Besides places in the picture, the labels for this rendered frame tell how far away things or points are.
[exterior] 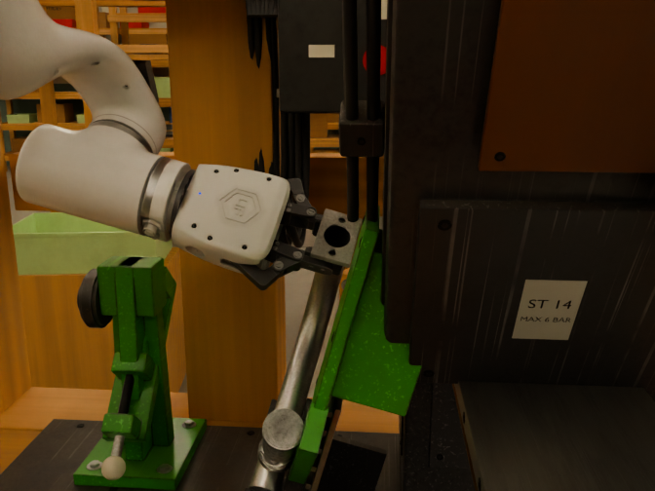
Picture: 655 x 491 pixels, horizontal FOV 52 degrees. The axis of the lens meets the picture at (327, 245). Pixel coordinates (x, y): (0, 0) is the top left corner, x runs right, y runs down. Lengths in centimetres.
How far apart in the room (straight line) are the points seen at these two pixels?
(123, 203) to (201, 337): 38
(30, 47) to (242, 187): 23
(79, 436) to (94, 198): 45
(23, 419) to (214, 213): 60
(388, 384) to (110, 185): 32
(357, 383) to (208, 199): 23
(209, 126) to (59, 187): 30
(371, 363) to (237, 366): 45
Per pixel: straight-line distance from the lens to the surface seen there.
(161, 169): 68
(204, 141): 95
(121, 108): 75
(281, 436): 62
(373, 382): 61
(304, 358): 75
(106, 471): 86
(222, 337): 101
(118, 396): 90
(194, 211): 67
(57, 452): 101
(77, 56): 67
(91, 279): 87
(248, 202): 68
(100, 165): 69
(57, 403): 119
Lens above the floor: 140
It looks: 14 degrees down
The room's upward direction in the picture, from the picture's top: straight up
